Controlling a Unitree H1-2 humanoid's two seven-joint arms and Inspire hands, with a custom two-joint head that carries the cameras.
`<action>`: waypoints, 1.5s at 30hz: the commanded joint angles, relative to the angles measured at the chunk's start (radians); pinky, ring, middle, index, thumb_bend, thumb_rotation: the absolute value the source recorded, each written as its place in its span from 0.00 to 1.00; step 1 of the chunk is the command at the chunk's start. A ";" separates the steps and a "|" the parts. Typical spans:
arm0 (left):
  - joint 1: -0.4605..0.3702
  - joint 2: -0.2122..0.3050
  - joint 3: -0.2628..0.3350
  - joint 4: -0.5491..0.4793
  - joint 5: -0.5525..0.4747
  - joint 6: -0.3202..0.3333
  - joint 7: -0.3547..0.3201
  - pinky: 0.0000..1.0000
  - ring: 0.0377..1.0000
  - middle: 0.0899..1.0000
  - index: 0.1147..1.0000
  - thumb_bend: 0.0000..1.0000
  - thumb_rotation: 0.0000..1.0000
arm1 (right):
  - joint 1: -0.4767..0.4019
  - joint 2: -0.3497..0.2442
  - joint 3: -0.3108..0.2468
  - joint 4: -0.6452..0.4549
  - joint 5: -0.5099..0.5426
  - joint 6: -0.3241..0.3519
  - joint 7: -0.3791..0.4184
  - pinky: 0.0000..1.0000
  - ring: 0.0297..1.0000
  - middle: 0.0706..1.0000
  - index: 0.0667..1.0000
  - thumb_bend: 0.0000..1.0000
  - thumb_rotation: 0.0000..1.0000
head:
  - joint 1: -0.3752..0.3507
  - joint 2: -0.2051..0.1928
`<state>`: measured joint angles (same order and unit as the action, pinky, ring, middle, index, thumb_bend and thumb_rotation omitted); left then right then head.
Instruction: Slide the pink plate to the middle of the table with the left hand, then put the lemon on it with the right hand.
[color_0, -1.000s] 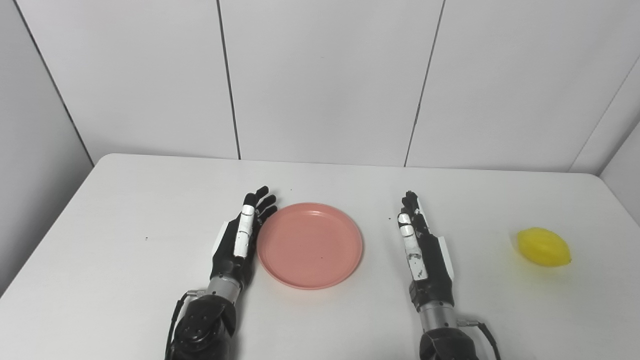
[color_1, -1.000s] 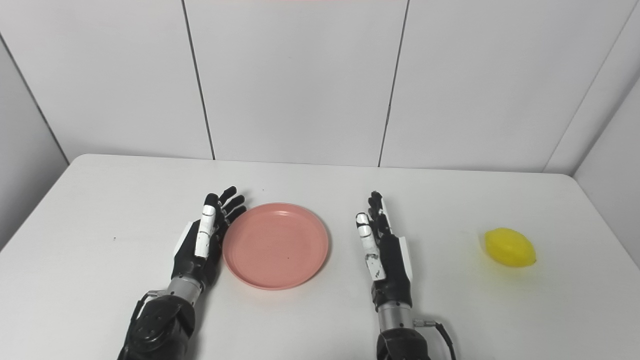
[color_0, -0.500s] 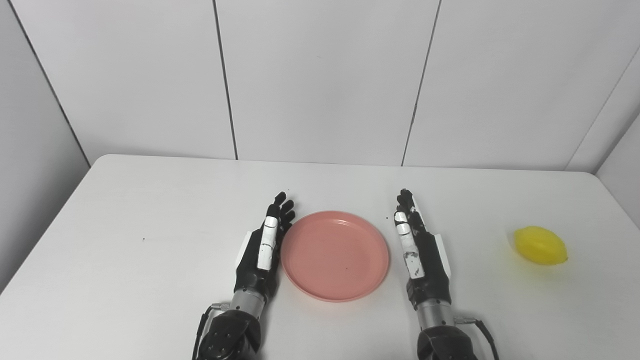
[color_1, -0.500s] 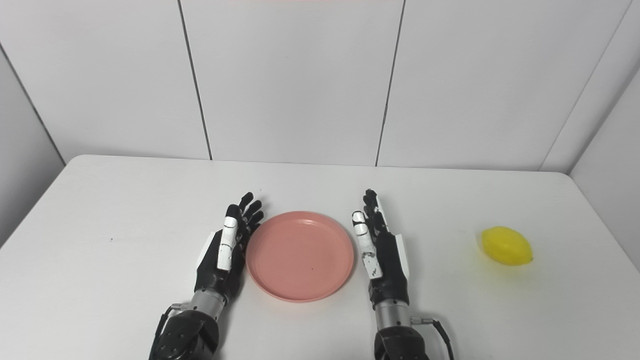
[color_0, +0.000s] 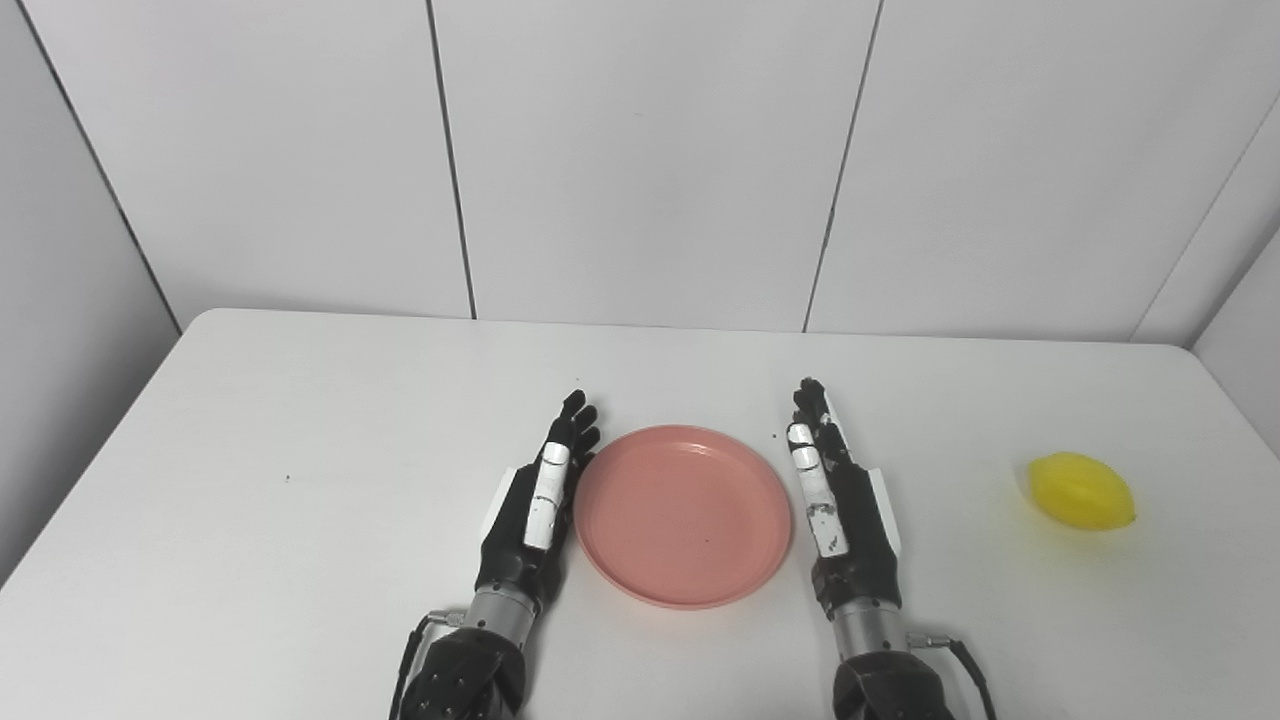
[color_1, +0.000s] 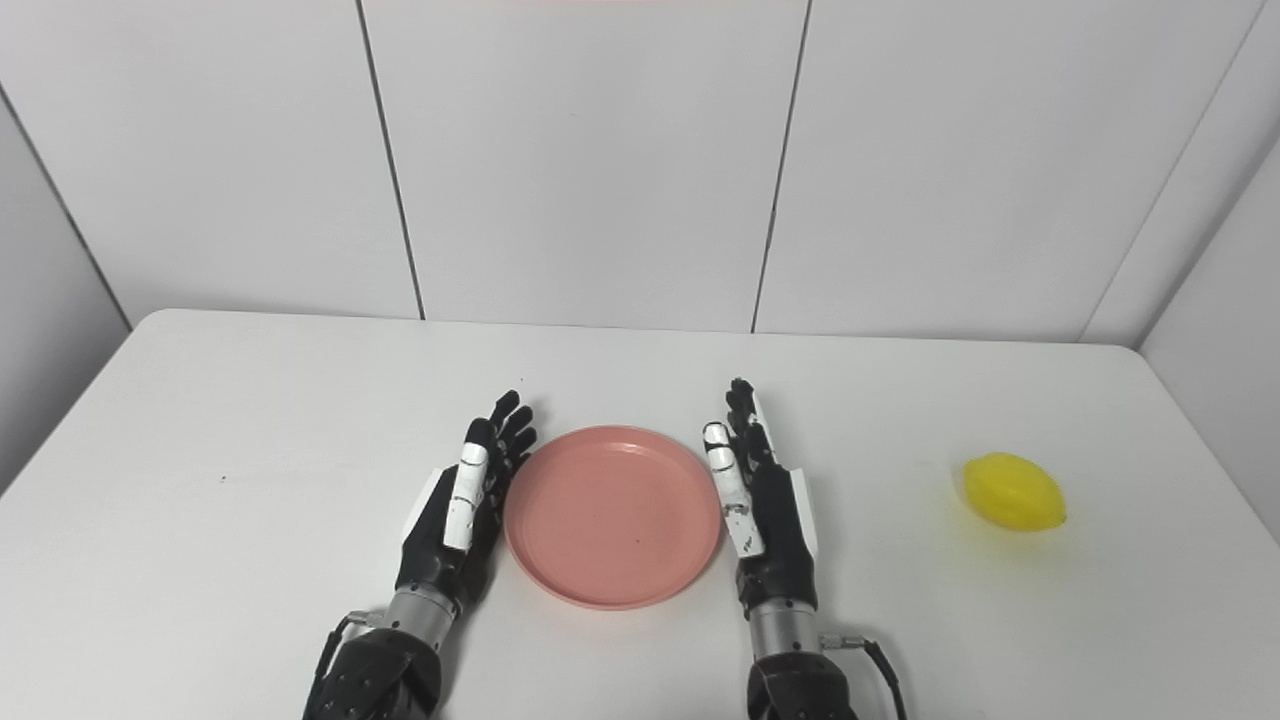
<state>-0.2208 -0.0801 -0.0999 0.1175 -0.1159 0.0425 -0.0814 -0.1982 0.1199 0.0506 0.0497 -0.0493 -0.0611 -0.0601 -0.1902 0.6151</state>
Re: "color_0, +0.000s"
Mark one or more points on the pink round plate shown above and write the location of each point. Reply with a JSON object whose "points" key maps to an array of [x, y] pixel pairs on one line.
{"points": [[683, 515]]}

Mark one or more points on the yellow lemon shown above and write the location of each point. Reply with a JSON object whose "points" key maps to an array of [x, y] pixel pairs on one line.
{"points": [[1080, 490]]}

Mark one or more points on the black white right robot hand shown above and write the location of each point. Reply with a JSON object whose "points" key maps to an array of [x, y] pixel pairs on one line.
{"points": [[865, 540]]}

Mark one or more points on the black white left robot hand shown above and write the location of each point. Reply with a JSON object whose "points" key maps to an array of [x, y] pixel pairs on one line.
{"points": [[505, 550]]}

